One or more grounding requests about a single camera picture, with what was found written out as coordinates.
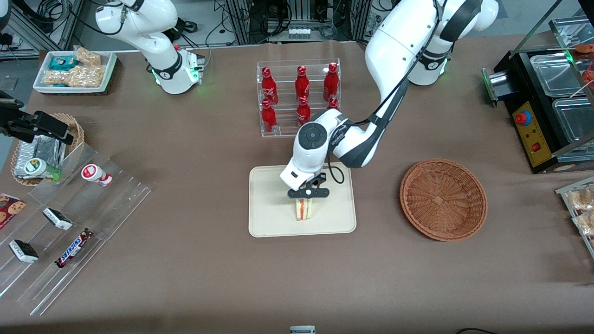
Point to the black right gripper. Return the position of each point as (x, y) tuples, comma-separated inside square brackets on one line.
[(17, 122)]

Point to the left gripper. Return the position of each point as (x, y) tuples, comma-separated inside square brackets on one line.
[(322, 176)]

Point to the triangular sandwich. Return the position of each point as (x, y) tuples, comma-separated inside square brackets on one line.
[(306, 209)]

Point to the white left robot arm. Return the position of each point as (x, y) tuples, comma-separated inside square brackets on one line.
[(399, 41)]

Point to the small oval wicker basket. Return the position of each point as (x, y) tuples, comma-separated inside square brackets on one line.
[(76, 130)]

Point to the cream plastic serving tray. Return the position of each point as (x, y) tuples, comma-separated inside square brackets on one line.
[(269, 204)]

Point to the white rectangular snack tray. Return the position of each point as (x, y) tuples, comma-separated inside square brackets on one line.
[(109, 69)]

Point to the large round brown wicker basket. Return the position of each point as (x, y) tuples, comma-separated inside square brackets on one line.
[(443, 199)]

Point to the metal tray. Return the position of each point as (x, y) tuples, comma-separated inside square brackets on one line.
[(564, 192)]

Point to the silver foil snack pack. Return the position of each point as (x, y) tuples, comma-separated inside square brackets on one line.
[(44, 150)]

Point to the green white yogurt bottle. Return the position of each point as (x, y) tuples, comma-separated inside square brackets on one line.
[(39, 168)]

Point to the large rice cracker bag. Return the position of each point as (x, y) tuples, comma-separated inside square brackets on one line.
[(81, 76)]

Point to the red white yogurt bottle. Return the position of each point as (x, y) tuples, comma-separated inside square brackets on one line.
[(95, 174)]

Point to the teal snack packet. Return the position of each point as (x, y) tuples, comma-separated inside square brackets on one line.
[(62, 62)]

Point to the clear acrylic bottle rack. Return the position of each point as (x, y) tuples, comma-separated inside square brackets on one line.
[(285, 127)]

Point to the small rice cracker bag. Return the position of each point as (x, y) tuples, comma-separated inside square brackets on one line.
[(88, 56)]

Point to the red cola bottle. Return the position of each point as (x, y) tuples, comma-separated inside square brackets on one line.
[(303, 111), (302, 86), (269, 88), (333, 104), (268, 118), (331, 83)]

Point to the black white snack pack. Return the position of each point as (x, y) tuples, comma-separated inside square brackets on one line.
[(24, 251), (58, 219)]

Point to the red cookie box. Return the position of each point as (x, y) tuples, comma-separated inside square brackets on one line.
[(9, 208)]

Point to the clear acrylic stepped display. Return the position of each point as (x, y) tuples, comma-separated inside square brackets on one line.
[(106, 204)]

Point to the Snickers chocolate bar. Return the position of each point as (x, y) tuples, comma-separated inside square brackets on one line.
[(74, 248)]

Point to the white labelled object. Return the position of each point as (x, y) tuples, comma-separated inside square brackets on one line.
[(302, 330)]

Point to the white power strip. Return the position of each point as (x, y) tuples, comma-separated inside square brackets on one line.
[(299, 32)]

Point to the black food warmer machine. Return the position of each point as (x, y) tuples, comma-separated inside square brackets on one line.
[(529, 134)]

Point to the clear plastic warmer pan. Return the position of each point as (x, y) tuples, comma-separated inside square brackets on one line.
[(575, 120), (554, 74)]

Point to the bagged fried snack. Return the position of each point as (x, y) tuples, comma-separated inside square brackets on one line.
[(582, 199), (585, 223)]

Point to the red skewered sausage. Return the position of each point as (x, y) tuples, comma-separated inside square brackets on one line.
[(589, 75), (584, 48)]

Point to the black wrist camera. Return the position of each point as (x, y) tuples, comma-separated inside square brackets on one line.
[(315, 180)]

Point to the aluminium frame beam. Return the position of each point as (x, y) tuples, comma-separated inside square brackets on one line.
[(41, 28)]

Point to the aluminium equipment frame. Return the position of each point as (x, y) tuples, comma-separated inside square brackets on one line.
[(297, 14)]

